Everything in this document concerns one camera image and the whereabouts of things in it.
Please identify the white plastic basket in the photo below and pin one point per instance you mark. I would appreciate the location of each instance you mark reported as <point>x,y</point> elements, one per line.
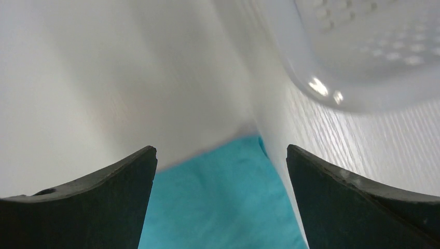
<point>358,56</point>

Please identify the cyan t-shirt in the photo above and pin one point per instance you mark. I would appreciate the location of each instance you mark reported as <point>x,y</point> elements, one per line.
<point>230,197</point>

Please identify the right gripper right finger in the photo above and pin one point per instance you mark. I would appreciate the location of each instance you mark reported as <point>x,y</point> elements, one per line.
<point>341,209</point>

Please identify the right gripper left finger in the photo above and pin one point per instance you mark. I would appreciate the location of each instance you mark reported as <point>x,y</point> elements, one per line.
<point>104,209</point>

